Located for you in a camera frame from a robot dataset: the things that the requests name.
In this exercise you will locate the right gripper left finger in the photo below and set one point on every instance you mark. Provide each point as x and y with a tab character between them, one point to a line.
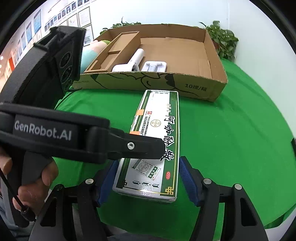
56	219

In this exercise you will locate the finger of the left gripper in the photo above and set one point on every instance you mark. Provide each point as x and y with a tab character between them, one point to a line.
126	145

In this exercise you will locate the white handheld hair dryer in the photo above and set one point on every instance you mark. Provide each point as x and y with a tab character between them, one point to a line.
133	63

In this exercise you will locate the brown cardboard insert box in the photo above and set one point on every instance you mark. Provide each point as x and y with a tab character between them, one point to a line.
118	51

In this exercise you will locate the person's left hand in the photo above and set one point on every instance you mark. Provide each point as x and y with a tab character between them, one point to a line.
32	195

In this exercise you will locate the large cardboard tray box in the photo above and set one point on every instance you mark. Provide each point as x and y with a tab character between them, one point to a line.
193	67

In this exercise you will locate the left potted green plant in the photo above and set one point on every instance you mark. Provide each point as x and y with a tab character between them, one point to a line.
118	25

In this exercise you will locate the potted green plant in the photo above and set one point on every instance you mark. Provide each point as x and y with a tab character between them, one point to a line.
118	25
224	40

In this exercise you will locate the framed certificate upper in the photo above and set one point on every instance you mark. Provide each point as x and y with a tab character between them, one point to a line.
84	17

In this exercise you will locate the right potted green plant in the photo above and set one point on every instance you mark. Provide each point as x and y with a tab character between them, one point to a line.
224	40

